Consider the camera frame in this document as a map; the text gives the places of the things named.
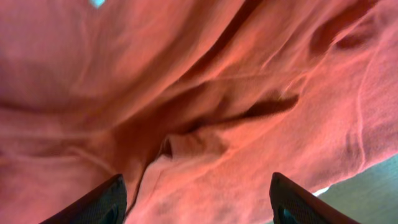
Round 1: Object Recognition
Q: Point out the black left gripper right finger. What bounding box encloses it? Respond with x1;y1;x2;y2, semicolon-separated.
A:
269;172;359;224

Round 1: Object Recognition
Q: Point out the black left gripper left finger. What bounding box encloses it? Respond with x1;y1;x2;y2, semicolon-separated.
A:
40;174;127;224

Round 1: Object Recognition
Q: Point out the red printed t-shirt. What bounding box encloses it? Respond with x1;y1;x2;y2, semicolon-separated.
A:
1;0;397;223

